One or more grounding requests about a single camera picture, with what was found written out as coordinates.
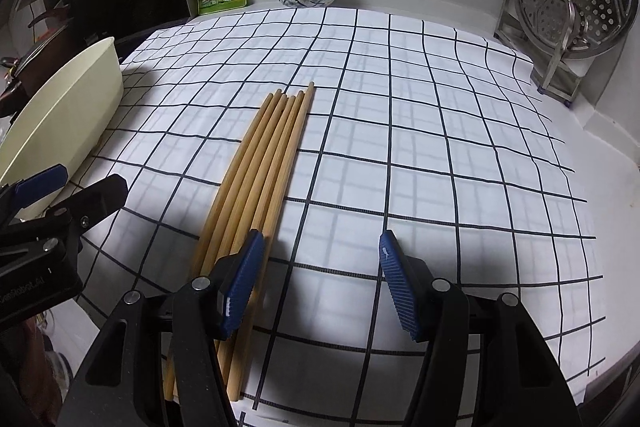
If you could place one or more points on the cream round tray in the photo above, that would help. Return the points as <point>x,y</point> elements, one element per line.
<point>65,117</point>

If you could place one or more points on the white black checkered cloth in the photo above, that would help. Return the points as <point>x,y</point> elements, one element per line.
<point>400,132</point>

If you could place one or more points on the metal dish rack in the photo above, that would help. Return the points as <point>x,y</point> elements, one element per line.
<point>560,72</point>

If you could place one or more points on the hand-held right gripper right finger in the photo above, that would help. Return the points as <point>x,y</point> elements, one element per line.
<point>400,287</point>

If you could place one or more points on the person's left forearm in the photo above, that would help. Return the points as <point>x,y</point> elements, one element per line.
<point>37,357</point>

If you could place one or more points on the bundle of wooden chopsticks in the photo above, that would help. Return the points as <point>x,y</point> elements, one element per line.
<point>260,157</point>

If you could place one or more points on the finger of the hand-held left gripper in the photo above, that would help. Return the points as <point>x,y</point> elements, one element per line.
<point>40,187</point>
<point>100,199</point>

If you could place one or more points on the glass pot lid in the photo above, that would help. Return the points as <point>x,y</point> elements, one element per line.
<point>45,44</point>

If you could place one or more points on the brown cooking pot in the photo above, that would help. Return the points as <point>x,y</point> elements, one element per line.
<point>20,87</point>

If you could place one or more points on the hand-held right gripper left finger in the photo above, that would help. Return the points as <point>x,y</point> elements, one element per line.
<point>242,287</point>

